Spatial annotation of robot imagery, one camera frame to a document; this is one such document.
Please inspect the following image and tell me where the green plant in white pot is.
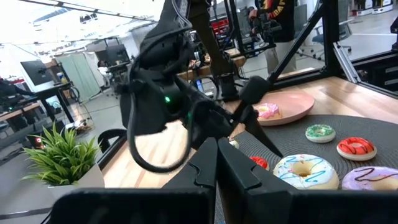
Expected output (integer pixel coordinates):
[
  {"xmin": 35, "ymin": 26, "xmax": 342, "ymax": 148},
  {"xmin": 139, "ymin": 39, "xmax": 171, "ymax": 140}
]
[{"xmin": 21, "ymin": 122, "xmax": 106, "ymax": 200}]

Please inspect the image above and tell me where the grey office chair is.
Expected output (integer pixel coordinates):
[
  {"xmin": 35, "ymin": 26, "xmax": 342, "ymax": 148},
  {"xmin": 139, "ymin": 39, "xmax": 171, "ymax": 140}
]
[{"xmin": 312, "ymin": 19, "xmax": 354, "ymax": 55}]

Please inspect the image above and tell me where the round grey woven placemat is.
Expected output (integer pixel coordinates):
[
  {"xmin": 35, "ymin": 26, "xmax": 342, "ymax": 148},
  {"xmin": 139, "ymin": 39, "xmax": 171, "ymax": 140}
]
[{"xmin": 214, "ymin": 114, "xmax": 398, "ymax": 224}]

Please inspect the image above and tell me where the silver aluminium extrusion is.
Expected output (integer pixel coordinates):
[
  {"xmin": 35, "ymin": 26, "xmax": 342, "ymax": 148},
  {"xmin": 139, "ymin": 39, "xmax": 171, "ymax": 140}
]
[{"xmin": 332, "ymin": 42, "xmax": 362, "ymax": 84}]

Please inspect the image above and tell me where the pale green curtain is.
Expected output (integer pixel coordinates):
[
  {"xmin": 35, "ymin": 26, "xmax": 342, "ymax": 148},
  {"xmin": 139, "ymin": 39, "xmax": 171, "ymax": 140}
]
[{"xmin": 55, "ymin": 52, "xmax": 103, "ymax": 101}]

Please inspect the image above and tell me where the black rig frame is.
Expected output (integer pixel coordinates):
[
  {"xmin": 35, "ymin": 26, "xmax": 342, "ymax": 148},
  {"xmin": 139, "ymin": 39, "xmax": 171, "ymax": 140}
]
[{"xmin": 228, "ymin": 0, "xmax": 398, "ymax": 100}]

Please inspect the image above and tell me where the large white donut blue drizzle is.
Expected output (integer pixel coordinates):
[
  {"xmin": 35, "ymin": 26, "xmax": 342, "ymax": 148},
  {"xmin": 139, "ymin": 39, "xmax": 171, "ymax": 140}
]
[{"xmin": 272, "ymin": 153, "xmax": 341, "ymax": 191}]

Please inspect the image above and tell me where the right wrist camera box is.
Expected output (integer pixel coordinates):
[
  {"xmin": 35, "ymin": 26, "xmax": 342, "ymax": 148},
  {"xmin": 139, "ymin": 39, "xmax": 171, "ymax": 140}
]
[{"xmin": 238, "ymin": 75, "xmax": 272, "ymax": 106}]

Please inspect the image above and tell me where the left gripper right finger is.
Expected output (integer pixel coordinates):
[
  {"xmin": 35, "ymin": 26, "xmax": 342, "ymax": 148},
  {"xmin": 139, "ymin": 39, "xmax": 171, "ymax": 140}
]
[{"xmin": 217, "ymin": 138, "xmax": 398, "ymax": 224}]

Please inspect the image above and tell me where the black desk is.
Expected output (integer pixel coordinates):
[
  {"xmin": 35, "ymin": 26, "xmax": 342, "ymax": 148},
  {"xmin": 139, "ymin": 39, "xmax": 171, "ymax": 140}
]
[{"xmin": 30, "ymin": 81, "xmax": 75, "ymax": 124}]

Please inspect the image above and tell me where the large pink-iced donut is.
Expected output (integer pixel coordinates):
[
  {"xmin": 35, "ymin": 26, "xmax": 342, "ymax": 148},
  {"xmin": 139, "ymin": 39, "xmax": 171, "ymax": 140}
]
[{"xmin": 256, "ymin": 103, "xmax": 283, "ymax": 121}]

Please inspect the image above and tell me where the person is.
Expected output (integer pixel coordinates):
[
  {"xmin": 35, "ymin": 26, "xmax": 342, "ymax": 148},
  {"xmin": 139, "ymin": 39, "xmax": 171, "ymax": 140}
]
[
  {"xmin": 248, "ymin": 0, "xmax": 298, "ymax": 75},
  {"xmin": 98, "ymin": 60, "xmax": 110, "ymax": 88}
]

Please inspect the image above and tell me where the black computer monitor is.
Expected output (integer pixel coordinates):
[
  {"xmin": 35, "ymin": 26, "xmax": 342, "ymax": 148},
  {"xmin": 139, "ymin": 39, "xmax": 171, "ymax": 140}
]
[
  {"xmin": 104, "ymin": 44, "xmax": 131, "ymax": 67},
  {"xmin": 20, "ymin": 59, "xmax": 56, "ymax": 87}
]

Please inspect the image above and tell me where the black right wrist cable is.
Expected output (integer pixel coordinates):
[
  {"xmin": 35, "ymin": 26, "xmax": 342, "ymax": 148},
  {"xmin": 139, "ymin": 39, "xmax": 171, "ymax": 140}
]
[{"xmin": 126, "ymin": 77, "xmax": 194, "ymax": 174}]

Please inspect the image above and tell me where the small red-iced donut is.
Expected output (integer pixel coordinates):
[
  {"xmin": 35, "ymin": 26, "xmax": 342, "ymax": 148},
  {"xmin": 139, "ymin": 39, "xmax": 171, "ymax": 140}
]
[{"xmin": 248, "ymin": 156, "xmax": 271, "ymax": 172}]

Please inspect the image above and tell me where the tan bowl on right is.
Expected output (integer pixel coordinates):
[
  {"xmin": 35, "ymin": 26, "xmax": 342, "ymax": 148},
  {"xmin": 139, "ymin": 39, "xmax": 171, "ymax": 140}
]
[{"xmin": 252, "ymin": 90, "xmax": 316, "ymax": 127}]

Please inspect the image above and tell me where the large purple-iced donut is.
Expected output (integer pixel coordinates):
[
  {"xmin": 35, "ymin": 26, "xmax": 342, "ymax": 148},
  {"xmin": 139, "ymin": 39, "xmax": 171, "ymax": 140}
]
[{"xmin": 341, "ymin": 166, "xmax": 398, "ymax": 192}]

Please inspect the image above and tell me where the red-iced donut dark drizzle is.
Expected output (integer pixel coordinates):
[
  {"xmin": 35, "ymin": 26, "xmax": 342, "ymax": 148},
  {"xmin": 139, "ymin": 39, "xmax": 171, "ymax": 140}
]
[{"xmin": 336, "ymin": 136, "xmax": 378, "ymax": 162}]

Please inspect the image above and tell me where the black chair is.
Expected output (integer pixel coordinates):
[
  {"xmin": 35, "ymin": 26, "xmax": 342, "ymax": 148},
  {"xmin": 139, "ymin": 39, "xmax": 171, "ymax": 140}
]
[{"xmin": 97, "ymin": 128, "xmax": 127, "ymax": 154}]

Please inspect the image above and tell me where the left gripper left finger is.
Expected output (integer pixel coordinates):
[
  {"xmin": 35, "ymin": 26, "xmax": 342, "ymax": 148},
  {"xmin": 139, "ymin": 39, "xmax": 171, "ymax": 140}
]
[{"xmin": 51, "ymin": 136, "xmax": 218, "ymax": 224}]

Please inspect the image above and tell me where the green-sprinkled white donut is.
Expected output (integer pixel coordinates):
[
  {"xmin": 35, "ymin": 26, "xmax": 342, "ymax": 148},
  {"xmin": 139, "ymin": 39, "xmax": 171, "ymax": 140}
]
[{"xmin": 305, "ymin": 124, "xmax": 337, "ymax": 144}]

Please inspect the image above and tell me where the wooden workbench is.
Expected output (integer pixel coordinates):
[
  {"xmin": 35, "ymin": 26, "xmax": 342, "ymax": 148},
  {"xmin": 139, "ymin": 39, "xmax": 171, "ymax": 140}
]
[{"xmin": 183, "ymin": 55, "xmax": 247, "ymax": 82}]

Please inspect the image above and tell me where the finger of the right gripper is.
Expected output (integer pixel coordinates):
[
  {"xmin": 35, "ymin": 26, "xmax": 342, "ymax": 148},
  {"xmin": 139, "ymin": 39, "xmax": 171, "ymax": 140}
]
[{"xmin": 238, "ymin": 105, "xmax": 284, "ymax": 159}]

